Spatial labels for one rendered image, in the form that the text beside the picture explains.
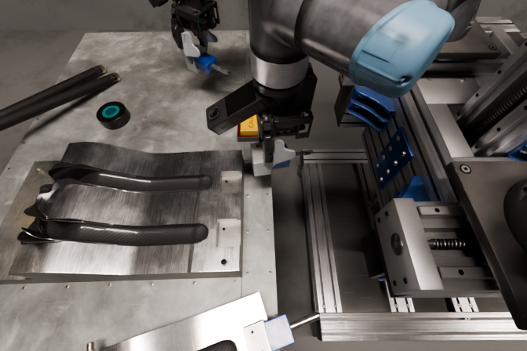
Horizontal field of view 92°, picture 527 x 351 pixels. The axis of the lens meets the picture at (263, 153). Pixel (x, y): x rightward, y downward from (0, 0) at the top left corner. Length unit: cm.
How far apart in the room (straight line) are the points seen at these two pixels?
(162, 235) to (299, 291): 96
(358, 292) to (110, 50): 134
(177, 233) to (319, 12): 45
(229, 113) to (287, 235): 112
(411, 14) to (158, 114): 72
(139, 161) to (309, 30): 49
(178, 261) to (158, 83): 60
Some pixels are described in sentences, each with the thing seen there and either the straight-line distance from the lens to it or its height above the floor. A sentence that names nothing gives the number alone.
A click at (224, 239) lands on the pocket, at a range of 54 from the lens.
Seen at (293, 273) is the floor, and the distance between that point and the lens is 140.
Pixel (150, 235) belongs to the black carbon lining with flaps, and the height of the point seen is 88.
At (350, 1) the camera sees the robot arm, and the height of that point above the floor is 128.
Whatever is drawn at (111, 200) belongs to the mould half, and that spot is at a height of 91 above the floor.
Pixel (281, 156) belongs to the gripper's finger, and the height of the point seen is 99.
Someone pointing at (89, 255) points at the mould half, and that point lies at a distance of 57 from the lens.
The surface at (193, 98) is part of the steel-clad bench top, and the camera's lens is 85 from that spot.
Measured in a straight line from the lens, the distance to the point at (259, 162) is 50.
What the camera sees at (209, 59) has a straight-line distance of 74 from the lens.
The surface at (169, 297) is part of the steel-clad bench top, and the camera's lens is 62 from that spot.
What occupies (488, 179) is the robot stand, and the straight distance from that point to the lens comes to 52.
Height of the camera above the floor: 138
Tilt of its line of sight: 57 degrees down
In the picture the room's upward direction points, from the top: straight up
